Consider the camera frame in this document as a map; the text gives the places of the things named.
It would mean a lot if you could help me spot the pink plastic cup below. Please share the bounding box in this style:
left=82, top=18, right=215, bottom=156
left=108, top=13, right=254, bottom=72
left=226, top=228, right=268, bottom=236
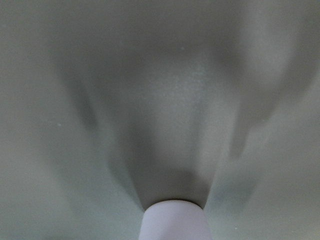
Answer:
left=138, top=200, right=212, bottom=240

